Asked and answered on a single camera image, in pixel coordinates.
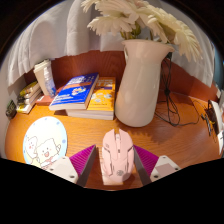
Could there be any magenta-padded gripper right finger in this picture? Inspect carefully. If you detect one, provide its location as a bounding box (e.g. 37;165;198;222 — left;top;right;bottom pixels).
132;144;183;187

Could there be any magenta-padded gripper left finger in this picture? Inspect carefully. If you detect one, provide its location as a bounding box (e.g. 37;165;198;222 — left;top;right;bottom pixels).
44;144;99;188

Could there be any pink computer mouse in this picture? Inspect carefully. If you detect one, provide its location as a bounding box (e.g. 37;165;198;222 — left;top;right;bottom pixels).
100;128;135;186

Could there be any round cartoon print mouse pad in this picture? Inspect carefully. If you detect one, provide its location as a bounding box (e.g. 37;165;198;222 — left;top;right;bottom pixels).
22;115;69;170

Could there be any orange cover book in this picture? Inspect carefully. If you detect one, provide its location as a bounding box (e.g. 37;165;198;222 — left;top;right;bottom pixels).
65;76;117;121

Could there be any blue cover book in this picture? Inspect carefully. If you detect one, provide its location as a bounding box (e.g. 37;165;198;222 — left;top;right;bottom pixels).
48;72;100;112

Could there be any reddish brown flat book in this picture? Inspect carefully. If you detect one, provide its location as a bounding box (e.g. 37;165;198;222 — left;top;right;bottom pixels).
35;94;54;107

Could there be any white ceramic jug vase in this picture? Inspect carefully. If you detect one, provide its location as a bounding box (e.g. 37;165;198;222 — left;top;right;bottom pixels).
114;38;176;128

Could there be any white and yellow book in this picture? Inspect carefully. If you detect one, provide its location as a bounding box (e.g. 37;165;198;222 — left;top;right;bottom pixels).
16;99;44;115

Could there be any black spine book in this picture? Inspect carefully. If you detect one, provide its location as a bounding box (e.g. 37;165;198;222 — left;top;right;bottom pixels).
17;89;43;103
17;94;43;108

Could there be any green and black mug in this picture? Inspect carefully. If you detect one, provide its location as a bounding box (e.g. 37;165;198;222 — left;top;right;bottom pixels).
5;99;18;120

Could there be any cream travel cup with lid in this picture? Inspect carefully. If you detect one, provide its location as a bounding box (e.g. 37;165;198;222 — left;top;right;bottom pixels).
33;59;53;98

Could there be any white curtain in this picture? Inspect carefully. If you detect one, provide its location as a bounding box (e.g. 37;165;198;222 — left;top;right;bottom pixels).
6;0;216;88

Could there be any white daisy flower bunch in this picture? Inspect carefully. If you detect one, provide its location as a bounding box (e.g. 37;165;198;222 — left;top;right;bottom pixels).
80;0;203;63

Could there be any black cable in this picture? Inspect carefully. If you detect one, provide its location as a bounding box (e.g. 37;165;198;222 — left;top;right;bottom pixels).
154;58;204;128

